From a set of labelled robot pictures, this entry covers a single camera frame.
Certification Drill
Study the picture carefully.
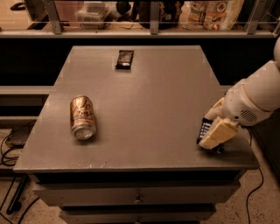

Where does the grey metal shelf rail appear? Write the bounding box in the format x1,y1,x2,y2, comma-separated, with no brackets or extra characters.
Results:
0,0,280,39

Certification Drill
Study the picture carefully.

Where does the blue rxbar blueberry wrapper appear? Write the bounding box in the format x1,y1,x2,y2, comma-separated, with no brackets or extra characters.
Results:
196,118,224,154

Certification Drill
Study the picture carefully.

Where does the black cable right floor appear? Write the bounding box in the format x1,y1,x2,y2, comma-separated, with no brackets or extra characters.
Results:
245,128,265,224

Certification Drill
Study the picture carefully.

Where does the black cables left floor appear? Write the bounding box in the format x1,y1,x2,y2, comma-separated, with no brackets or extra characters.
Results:
0,120,40,224

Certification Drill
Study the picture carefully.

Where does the gold soda can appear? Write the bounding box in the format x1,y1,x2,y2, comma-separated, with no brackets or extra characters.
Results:
70,95,97,140

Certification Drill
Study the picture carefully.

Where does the printed snack bag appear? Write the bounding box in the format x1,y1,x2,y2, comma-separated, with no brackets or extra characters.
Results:
184,0,244,31

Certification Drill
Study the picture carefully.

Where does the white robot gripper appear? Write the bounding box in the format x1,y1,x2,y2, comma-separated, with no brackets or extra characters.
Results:
199,79,273,150

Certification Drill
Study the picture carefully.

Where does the black power adapter box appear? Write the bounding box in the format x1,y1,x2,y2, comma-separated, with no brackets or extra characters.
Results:
5,127,31,148

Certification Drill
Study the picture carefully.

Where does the metal drawer knob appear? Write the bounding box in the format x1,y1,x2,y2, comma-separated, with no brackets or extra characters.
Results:
134,195,143,205

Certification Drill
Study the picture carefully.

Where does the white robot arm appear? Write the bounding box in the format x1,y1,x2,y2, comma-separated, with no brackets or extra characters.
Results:
197,38,280,150

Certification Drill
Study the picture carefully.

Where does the black snack bar wrapper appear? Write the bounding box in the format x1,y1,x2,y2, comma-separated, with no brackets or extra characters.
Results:
115,50,134,69

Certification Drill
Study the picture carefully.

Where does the grey drawer cabinet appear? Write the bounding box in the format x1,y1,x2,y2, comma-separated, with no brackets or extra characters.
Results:
15,46,258,224

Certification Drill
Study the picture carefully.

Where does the black bag on shelf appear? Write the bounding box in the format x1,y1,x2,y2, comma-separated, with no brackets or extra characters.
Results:
133,0,184,30

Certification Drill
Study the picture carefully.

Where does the clear plastic container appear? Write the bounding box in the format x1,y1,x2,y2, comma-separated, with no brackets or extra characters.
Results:
75,1,110,29

